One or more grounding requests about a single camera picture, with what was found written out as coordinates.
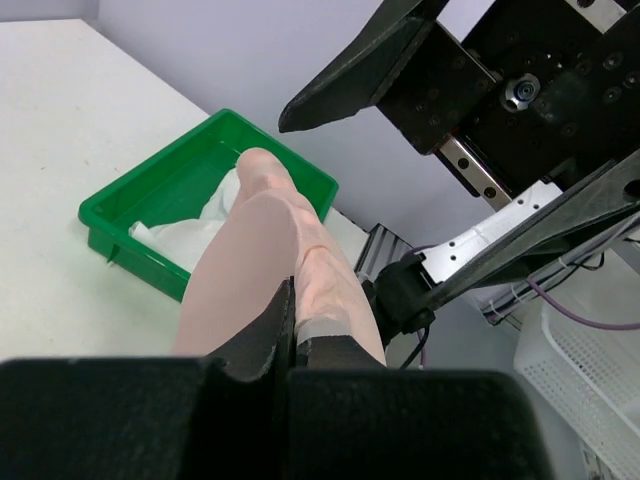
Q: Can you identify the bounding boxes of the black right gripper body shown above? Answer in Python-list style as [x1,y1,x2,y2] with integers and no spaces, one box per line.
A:
[377,1,639,203]

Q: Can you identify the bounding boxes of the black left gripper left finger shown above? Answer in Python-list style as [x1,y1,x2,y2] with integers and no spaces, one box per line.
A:
[202,277,295,383]

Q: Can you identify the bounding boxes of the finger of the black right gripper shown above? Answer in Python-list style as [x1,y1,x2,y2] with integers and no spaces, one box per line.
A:
[278,0,447,133]
[423,152,639,311]

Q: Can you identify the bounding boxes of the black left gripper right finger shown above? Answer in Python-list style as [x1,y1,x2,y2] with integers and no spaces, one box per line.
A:
[295,319,385,370]

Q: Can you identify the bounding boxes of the pink beige bra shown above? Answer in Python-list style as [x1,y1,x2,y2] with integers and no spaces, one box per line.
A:
[173,148,386,364]

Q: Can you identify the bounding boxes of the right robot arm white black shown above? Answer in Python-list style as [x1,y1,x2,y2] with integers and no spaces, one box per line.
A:
[278,1,639,341]

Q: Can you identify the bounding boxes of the white cloth in tray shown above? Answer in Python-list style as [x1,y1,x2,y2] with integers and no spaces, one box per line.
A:
[129,166,241,273]

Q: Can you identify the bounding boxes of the white plastic basket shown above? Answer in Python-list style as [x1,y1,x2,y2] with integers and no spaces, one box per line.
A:
[514,302,639,479]

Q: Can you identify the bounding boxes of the green plastic tray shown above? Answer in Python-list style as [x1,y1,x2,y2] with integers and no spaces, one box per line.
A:
[78,109,339,301]

